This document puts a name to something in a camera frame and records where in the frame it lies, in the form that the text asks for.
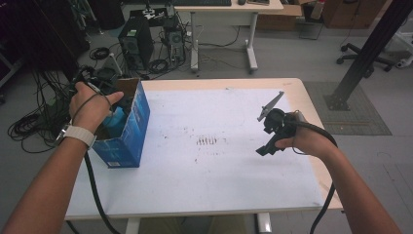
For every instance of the black office chair base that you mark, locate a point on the black office chair base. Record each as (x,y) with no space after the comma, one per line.
(363,58)

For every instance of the white work table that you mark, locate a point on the white work table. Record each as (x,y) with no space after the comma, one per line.
(214,169)

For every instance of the person's left hand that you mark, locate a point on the person's left hand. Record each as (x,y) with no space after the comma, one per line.
(87,107)

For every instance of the brown cardboard box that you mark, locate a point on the brown cardboard box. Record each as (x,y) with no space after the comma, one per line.
(282,18)

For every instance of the white wristwatch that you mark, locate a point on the white wristwatch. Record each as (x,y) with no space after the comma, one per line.
(79,135)

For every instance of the person's right hand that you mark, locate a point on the person's right hand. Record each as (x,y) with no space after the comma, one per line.
(308,141)

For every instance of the black metal post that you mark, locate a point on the black metal post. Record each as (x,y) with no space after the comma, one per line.
(367,55)

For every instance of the grey open computer tower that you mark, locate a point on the grey open computer tower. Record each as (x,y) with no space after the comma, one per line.
(174,42)

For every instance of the brown wooden cabinet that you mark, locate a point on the brown wooden cabinet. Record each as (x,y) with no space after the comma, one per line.
(354,13)

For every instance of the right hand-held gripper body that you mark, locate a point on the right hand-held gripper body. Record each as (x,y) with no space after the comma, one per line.
(279,123)

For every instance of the white table leg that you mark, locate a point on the white table leg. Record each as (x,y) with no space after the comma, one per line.
(263,223)
(132,226)

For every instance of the grey floor mat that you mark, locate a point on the grey floor mat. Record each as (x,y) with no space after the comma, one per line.
(357,110)

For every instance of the black keyboard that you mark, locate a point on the black keyboard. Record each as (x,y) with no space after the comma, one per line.
(201,2)

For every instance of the white office desk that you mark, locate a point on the white office desk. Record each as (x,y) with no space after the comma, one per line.
(227,9)

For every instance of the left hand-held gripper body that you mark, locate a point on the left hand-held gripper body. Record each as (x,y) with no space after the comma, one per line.
(99,78)

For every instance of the blue cardboard box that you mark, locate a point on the blue cardboard box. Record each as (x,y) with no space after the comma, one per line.
(130,136)

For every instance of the black computer tower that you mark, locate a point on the black computer tower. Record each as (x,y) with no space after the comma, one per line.
(136,42)

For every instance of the dark curtain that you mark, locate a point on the dark curtain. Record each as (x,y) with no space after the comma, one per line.
(39,32)

